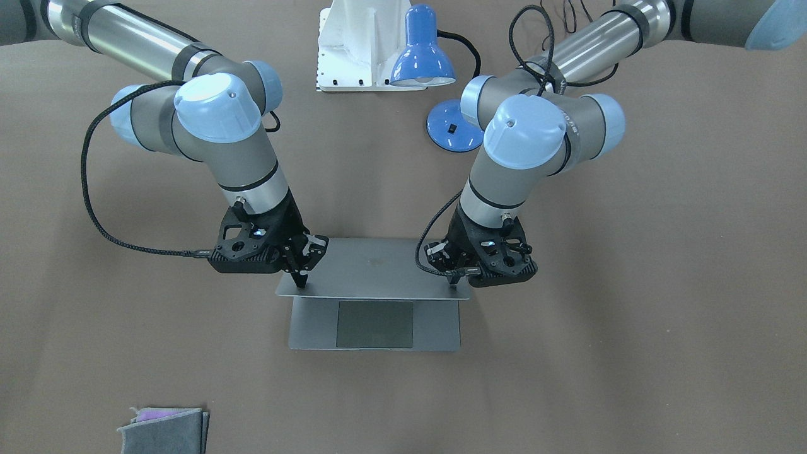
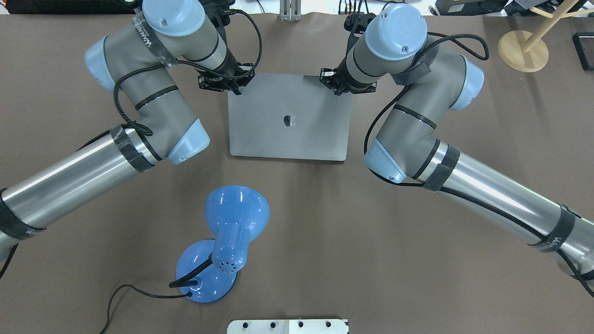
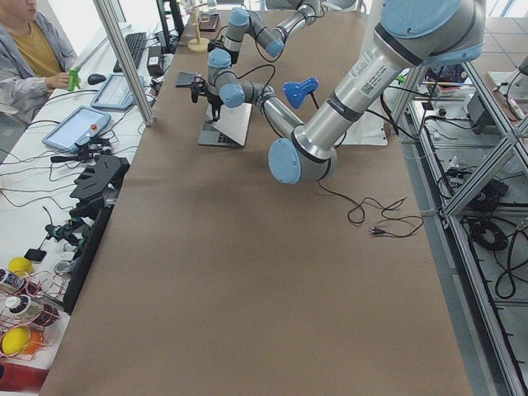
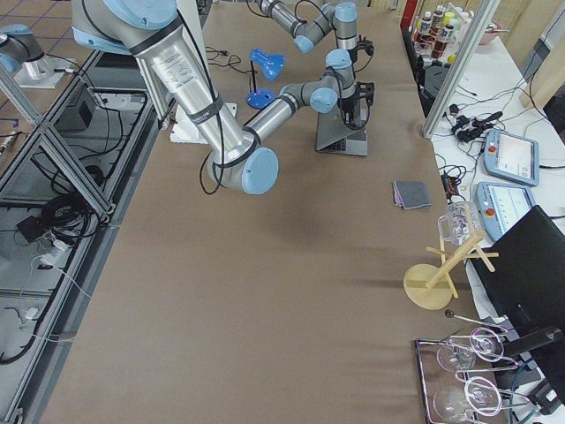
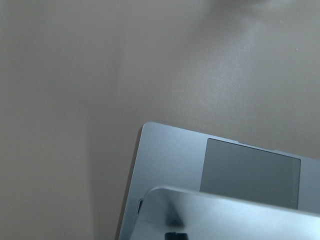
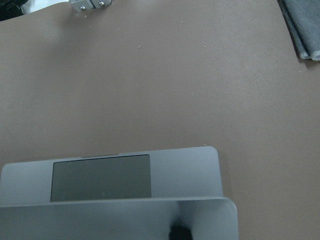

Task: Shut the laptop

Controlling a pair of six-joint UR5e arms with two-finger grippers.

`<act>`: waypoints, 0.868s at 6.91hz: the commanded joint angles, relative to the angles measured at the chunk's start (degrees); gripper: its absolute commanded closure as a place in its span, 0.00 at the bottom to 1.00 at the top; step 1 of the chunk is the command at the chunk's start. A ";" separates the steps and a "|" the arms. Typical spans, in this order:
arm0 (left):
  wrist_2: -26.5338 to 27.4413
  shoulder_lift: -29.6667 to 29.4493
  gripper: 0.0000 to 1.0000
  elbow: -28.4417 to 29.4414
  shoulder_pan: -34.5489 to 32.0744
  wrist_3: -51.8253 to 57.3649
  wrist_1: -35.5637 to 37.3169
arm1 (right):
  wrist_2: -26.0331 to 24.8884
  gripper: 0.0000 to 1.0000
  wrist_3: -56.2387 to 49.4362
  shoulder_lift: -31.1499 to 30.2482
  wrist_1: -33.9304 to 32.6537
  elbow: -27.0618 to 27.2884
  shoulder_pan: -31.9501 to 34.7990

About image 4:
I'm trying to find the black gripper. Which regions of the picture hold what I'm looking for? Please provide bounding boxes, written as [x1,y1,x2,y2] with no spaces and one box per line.
[339,91,369,129]
[348,44,363,64]

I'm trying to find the blue desk lamp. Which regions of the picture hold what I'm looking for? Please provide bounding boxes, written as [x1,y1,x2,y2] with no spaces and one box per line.
[246,48,285,110]

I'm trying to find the black lamp power cable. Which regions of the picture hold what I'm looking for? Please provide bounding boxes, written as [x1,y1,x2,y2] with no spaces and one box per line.
[205,43,252,76]

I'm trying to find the bottles in wire rack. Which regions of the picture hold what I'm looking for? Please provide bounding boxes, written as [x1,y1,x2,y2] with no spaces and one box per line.
[409,2,474,65]

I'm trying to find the black monitor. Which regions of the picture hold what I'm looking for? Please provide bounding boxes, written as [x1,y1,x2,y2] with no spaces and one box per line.
[472,204,565,367]

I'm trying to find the grey laptop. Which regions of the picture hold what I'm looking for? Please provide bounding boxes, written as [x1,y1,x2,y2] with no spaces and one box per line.
[315,102,368,156]

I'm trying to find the wine glass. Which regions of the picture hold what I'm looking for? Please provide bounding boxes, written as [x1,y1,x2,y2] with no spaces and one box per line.
[436,327,518,373]
[432,375,531,424]

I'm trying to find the upper wine glass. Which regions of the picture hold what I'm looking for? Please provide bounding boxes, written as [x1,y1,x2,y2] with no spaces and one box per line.
[436,327,518,373]

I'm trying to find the clear glass mug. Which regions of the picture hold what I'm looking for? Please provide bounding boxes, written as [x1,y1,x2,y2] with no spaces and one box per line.
[438,201,483,246]

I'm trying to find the lower wine glass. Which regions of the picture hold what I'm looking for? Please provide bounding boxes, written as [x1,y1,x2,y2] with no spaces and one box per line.
[432,375,531,424]

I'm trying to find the far teach pendant tablet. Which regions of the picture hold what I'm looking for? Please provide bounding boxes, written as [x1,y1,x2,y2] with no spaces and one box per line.
[483,130,539,186]

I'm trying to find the teach pendant tablet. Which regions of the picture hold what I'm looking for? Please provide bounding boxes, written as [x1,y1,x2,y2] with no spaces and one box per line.
[483,130,539,186]
[475,182,536,242]

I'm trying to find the near teach pendant tablet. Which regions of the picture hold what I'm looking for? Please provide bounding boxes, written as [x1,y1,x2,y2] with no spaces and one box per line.
[475,182,536,242]

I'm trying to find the aluminium frame post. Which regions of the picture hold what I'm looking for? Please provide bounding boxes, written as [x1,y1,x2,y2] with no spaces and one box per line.
[422,0,501,140]

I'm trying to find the wooden mug tree stand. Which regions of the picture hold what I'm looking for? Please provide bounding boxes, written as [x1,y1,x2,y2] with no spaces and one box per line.
[403,230,499,310]

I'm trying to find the folded grey cloth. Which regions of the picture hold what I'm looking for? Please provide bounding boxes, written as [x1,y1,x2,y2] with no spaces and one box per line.
[392,180,432,210]

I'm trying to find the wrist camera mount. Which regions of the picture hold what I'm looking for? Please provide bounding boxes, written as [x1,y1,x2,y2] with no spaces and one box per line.
[356,81,375,107]
[356,34,374,57]

